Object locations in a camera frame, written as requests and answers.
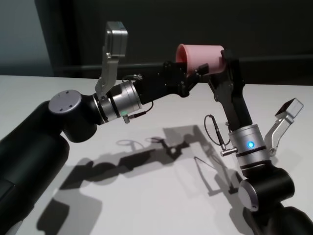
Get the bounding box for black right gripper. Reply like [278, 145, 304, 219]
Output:
[207, 48, 254, 133]

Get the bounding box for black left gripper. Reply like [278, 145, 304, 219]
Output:
[135, 61, 210, 103]

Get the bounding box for pink plastic cup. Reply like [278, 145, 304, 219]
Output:
[176, 44, 227, 75]

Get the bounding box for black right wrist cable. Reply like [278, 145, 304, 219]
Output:
[204, 114, 238, 157]

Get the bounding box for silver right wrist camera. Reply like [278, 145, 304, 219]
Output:
[264, 97, 304, 157]

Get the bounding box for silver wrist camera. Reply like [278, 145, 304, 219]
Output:
[264, 97, 304, 157]
[94, 21, 128, 95]

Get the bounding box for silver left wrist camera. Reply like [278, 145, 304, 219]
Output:
[94, 21, 128, 95]

